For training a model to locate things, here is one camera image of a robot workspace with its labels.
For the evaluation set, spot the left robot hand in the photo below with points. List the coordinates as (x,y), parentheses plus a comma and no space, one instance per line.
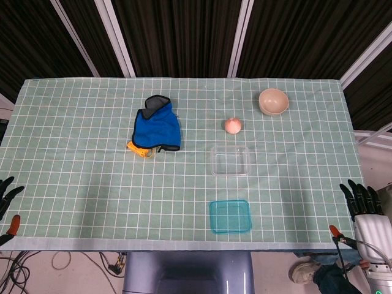
(4,193)

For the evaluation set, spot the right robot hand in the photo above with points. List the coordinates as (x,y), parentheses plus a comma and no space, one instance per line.
(370,232)

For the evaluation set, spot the teal container lid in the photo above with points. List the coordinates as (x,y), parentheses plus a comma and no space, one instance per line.
(230,217)

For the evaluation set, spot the clear plastic container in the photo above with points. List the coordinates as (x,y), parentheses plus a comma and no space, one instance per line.
(230,160)

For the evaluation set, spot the person legs in jeans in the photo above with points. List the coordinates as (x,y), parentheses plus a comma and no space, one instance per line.
(330,278)

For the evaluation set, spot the grey sneaker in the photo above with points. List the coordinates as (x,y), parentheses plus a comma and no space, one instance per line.
(303,271)

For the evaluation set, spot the green checked tablecloth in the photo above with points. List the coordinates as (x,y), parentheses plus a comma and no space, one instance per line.
(92,183)

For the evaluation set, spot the beige bowl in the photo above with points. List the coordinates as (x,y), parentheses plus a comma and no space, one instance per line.
(273,101)

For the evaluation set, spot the blue cloth with black trim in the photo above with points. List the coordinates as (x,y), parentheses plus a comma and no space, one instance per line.
(156,128)

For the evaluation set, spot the pink onion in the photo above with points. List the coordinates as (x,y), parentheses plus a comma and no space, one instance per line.
(234,126)

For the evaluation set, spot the blue-grey robot torso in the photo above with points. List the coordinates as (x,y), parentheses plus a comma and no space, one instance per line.
(186,272)

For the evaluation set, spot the dark pleated curtain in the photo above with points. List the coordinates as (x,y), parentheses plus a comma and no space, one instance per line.
(183,36)

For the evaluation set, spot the white metal floor rail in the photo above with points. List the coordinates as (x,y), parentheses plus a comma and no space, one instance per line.
(372,144)
(6,100)

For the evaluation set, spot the thin white frame post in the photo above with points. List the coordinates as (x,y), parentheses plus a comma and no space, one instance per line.
(75,38)

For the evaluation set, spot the white slanted frame post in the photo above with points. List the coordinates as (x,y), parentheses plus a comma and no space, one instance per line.
(367,56)

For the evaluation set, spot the wide white frame post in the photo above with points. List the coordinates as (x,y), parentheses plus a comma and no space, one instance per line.
(116,38)

